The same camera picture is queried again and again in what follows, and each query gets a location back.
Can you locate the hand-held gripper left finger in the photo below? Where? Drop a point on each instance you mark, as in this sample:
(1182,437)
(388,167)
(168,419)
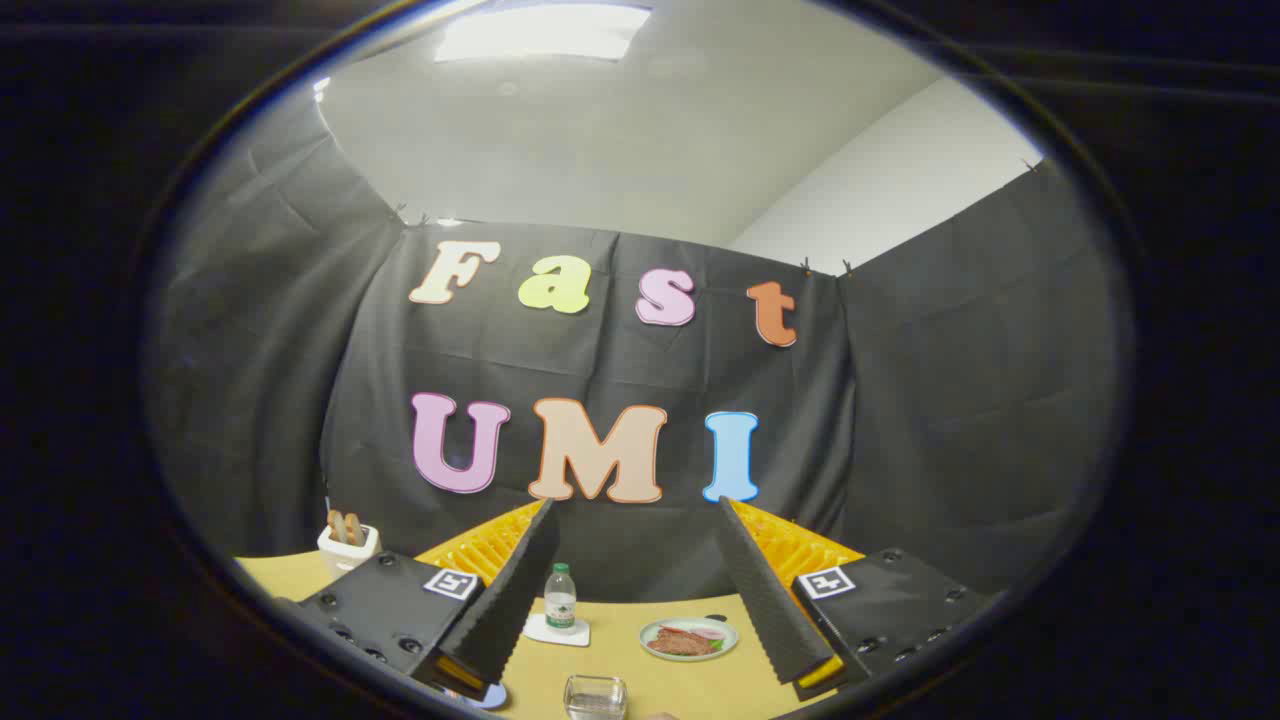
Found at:
(500,600)

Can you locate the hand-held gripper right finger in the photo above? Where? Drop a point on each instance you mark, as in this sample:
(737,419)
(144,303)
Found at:
(770,600)

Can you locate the white square coaster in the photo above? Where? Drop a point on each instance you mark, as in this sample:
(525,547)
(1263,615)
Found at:
(535,630)

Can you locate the clear water bottle green cap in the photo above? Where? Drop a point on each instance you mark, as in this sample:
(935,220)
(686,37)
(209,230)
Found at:
(560,600)

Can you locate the green plate of meat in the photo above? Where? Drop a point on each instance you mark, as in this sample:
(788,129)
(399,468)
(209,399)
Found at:
(685,640)

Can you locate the blue round plate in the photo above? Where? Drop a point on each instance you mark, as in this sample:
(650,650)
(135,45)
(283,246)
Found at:
(492,697)

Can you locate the white toaster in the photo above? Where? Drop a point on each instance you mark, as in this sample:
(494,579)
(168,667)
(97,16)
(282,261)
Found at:
(345,560)

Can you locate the toasted bread slice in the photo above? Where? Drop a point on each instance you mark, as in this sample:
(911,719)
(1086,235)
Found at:
(336,527)
(353,529)

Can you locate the ceiling light panel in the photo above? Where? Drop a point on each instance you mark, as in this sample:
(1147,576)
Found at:
(540,30)

